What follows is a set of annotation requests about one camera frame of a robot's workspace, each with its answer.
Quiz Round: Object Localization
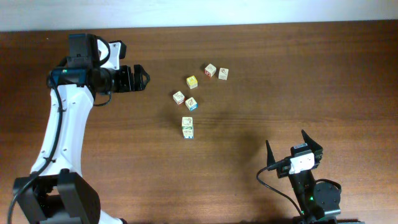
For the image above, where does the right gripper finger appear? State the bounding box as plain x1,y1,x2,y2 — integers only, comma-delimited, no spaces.
301,129,323,154
266,140,276,170

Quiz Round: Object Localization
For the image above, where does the green letter N block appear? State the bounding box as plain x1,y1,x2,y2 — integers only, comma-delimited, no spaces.
182,117,193,128

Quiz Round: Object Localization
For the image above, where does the red-edged block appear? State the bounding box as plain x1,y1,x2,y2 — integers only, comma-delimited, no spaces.
204,63,216,77
182,126,194,139
172,91,185,105

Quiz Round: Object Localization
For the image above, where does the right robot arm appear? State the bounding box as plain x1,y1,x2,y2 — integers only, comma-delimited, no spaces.
258,130,342,223

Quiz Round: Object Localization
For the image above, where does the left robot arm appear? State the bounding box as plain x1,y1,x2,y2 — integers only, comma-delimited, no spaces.
7,34,150,223

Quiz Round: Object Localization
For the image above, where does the yellow-top block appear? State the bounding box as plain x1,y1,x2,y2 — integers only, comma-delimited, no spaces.
186,75,198,89

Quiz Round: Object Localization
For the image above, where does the blue-edged leaf block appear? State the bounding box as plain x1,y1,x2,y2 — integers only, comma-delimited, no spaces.
185,97,198,111

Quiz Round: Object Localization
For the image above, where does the plain block far right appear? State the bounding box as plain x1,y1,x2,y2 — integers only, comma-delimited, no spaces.
218,68,229,80

